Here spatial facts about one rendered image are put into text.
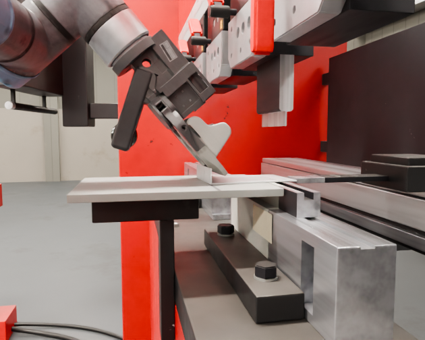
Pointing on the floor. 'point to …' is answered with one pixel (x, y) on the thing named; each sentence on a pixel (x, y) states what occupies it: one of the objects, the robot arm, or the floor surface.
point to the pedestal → (3, 330)
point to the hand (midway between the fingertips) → (212, 170)
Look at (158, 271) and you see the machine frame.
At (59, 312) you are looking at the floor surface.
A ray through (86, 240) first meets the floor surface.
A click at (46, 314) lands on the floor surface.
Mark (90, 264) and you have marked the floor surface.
